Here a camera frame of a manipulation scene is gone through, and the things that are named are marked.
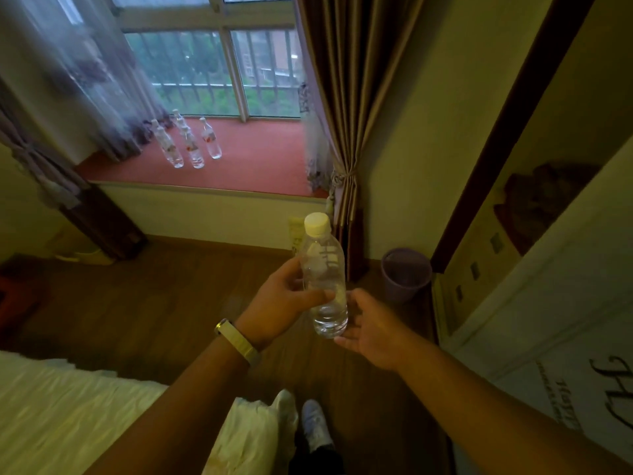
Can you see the person's left hand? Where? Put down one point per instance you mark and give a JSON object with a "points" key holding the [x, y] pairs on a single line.
{"points": [[277, 309]]}

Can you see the person's right hand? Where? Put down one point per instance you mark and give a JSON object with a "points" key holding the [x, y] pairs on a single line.
{"points": [[383, 336]]}

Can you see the red window seat mat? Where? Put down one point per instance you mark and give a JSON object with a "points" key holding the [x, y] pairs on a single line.
{"points": [[257, 153]]}

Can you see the person's right forearm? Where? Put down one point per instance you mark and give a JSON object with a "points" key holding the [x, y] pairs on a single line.
{"points": [[504, 420]]}

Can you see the person's left forearm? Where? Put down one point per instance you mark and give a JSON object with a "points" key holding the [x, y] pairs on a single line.
{"points": [[178, 420]]}

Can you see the person's white shoe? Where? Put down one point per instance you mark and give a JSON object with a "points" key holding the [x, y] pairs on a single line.
{"points": [[316, 425]]}

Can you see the person's black trousers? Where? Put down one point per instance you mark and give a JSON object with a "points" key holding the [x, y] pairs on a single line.
{"points": [[316, 462]]}

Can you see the smartwatch with white band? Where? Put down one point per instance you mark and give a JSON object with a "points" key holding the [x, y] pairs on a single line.
{"points": [[240, 341]]}

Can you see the purple waste bin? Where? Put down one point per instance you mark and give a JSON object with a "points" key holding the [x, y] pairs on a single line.
{"points": [[405, 272]]}

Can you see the yellow cartoon print bag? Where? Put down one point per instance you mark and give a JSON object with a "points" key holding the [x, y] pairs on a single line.
{"points": [[295, 237]]}

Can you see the pale yellow drawer unit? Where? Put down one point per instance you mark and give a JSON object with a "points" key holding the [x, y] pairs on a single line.
{"points": [[475, 262]]}

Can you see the curtain tieback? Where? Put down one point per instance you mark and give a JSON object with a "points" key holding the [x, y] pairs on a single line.
{"points": [[22, 152], [343, 177]]}

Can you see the sheer purple curtain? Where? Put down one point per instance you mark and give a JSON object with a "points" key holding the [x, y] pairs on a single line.
{"points": [[99, 69], [314, 153]]}

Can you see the white floral sliding wardrobe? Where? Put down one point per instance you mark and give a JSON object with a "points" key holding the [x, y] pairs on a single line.
{"points": [[568, 291]]}

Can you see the brown striped curtain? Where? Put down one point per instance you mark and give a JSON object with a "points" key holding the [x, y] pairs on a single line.
{"points": [[356, 93], [104, 222]]}

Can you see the brown folded clothes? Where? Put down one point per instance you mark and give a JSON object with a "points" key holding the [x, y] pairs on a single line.
{"points": [[539, 207]]}

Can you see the bed with pale yellow bedspread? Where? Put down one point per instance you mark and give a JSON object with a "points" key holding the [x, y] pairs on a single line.
{"points": [[74, 415]]}

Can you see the large bay window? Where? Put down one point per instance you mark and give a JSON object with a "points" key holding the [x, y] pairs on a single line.
{"points": [[232, 69]]}

